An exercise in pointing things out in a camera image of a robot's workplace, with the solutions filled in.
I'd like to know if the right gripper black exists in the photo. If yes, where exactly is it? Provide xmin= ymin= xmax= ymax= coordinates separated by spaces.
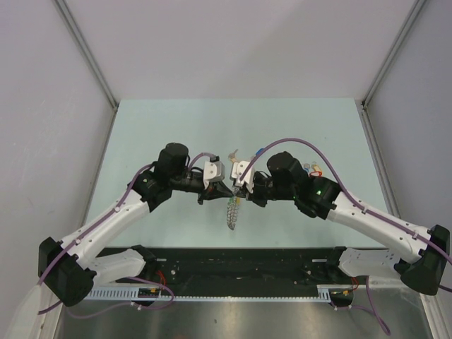
xmin=236 ymin=172 xmax=296 ymax=208

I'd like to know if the slotted cable duct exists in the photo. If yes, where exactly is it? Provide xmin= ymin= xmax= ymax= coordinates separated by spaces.
xmin=86 ymin=285 xmax=349 ymax=302

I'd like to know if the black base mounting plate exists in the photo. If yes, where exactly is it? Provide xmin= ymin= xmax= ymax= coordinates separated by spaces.
xmin=116 ymin=246 xmax=368 ymax=287

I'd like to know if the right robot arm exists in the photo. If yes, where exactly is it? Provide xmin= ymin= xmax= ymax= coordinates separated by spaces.
xmin=238 ymin=152 xmax=451 ymax=296

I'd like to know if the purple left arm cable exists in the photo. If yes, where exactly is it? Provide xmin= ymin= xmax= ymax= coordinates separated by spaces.
xmin=37 ymin=151 xmax=218 ymax=319

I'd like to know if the key with red tag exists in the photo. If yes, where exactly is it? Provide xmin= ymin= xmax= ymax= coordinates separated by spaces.
xmin=309 ymin=162 xmax=323 ymax=177

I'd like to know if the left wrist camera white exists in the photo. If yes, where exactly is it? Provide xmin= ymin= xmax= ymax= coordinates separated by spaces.
xmin=203 ymin=160 xmax=225 ymax=189

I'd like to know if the right aluminium frame post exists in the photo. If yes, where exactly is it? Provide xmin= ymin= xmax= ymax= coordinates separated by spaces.
xmin=362 ymin=0 xmax=430 ymax=107

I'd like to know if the aluminium frame post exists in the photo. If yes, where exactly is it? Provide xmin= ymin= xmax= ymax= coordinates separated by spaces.
xmin=362 ymin=0 xmax=430 ymax=107
xmin=52 ymin=0 xmax=119 ymax=109

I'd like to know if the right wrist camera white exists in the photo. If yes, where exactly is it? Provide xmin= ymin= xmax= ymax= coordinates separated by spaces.
xmin=230 ymin=160 xmax=255 ymax=194

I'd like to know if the round metal keyring disc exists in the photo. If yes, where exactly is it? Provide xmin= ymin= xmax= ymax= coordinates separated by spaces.
xmin=227 ymin=196 xmax=240 ymax=230

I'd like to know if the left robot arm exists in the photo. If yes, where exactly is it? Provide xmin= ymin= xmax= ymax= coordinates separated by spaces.
xmin=37 ymin=143 xmax=232 ymax=307

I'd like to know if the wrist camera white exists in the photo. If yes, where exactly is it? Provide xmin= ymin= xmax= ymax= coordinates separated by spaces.
xmin=230 ymin=160 xmax=255 ymax=194
xmin=203 ymin=160 xmax=225 ymax=189

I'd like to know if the left aluminium frame post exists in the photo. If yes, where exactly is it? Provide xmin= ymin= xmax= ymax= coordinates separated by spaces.
xmin=52 ymin=0 xmax=119 ymax=109

